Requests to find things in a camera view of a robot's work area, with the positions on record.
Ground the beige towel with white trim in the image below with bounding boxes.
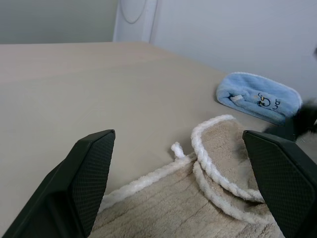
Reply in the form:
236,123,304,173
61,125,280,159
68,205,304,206
92,114,284,238

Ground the light blue cloth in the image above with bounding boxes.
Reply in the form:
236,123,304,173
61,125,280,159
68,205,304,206
215,71,304,127

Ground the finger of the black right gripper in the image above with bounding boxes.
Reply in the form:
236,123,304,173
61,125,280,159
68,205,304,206
262,123,298,136

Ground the white door panel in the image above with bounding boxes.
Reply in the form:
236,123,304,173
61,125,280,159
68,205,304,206
112,0,159,46

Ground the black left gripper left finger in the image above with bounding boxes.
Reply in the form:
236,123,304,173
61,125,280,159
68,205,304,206
0,129,116,238

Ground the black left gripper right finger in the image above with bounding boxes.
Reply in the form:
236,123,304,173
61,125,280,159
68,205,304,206
242,129,317,238

